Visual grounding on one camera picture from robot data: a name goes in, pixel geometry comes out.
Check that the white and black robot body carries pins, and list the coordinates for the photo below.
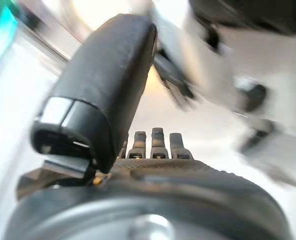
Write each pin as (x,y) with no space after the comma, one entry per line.
(213,65)

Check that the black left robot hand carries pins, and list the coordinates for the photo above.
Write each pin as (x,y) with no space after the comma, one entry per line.
(108,82)

